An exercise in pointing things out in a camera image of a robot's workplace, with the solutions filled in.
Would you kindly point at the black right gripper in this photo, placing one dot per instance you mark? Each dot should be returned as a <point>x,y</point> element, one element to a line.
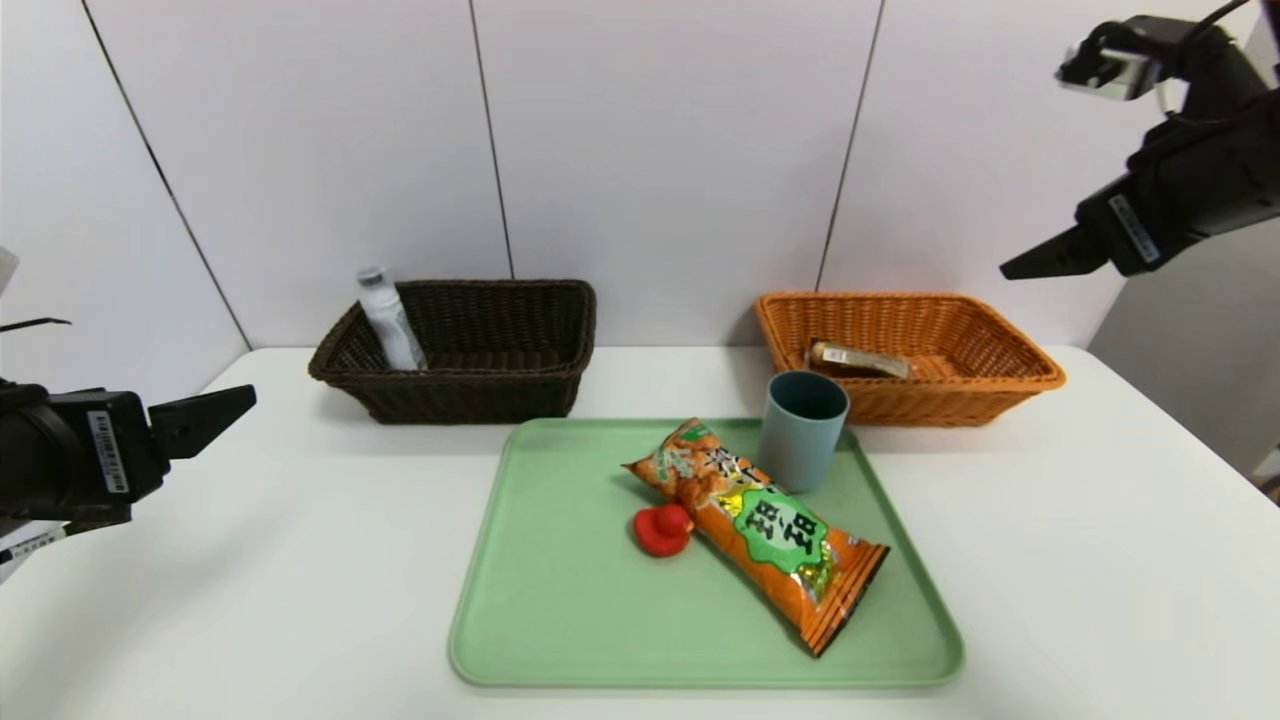
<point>1133,232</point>

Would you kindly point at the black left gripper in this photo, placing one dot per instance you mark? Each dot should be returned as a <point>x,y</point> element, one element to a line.
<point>112,450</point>

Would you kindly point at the clear-wrapped brown snack pack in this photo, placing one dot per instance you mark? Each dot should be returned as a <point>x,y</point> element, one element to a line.
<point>860,358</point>

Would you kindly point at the clear bottle with grey cap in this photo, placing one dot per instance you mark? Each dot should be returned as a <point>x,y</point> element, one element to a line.
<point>392,325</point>

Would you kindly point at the red rubber duck toy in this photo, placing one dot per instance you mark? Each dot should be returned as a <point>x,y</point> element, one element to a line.
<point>660,535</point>

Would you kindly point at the orange wicker basket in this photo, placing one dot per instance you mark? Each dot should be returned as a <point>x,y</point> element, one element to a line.
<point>950,405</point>

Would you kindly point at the dark brown wicker basket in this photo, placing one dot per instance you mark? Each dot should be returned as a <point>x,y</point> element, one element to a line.
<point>470,395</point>

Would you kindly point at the thin black zip tie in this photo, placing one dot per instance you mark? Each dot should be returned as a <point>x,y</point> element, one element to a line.
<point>30,325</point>

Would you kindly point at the blue-grey plastic cup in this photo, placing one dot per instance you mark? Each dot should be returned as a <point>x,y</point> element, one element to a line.
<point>798,450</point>

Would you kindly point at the orange snack bag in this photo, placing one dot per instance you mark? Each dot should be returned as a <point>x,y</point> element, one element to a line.
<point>770,545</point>

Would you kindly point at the light green plastic tray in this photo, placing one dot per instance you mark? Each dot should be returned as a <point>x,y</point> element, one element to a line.
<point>600,620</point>

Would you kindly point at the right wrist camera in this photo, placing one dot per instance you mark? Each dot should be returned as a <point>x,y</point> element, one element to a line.
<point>1110,75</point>

